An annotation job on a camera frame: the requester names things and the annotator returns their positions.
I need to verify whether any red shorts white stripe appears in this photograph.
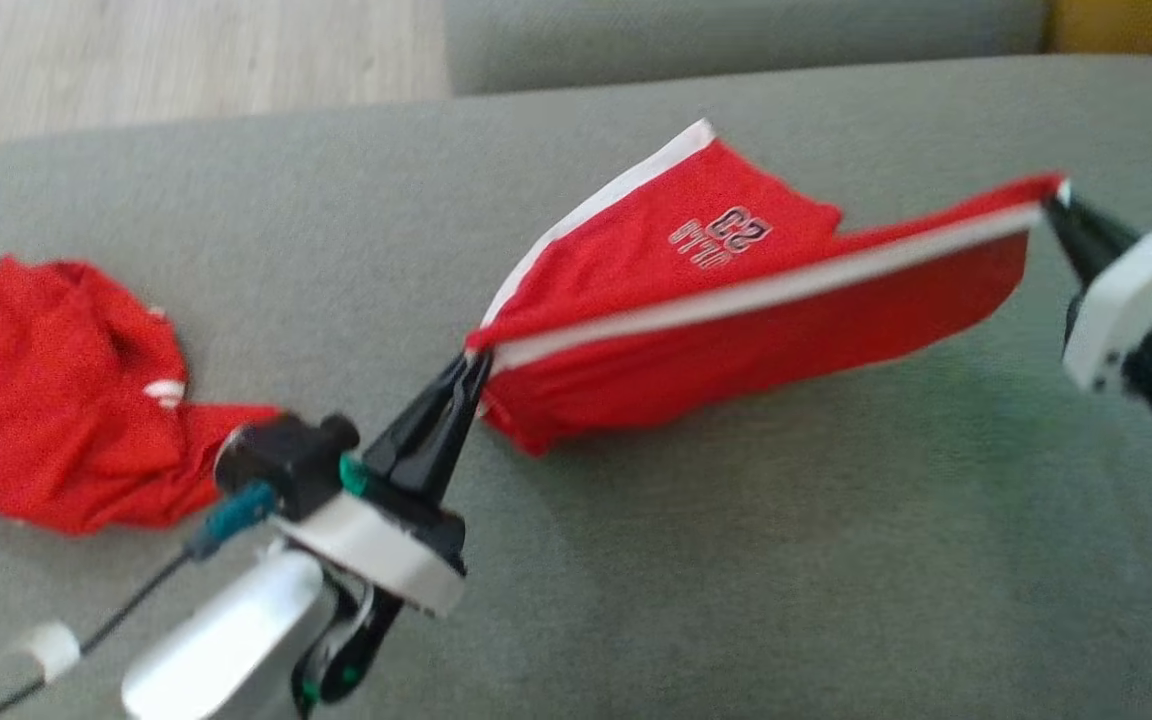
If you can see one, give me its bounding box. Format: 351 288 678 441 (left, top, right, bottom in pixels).
466 118 1067 456

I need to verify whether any grey sofa seat cushion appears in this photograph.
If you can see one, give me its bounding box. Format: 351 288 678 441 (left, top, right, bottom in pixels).
0 55 1152 720

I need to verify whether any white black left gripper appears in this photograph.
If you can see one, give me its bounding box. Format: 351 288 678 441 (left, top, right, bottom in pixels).
281 352 492 616

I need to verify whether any yellow cushion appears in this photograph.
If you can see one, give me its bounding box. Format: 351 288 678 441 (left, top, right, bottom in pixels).
1046 0 1152 66

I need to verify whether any red basketball jersey white sleeve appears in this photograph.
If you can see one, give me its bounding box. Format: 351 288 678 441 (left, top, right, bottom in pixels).
0 255 282 536

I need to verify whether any grey sofa back cushion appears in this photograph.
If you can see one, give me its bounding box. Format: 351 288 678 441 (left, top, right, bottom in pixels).
441 0 1052 96

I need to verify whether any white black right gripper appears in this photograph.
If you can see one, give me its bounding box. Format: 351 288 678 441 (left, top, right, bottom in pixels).
1044 192 1152 396

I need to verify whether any black cable teal plug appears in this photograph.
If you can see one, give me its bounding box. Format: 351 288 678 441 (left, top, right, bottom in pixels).
0 480 279 720

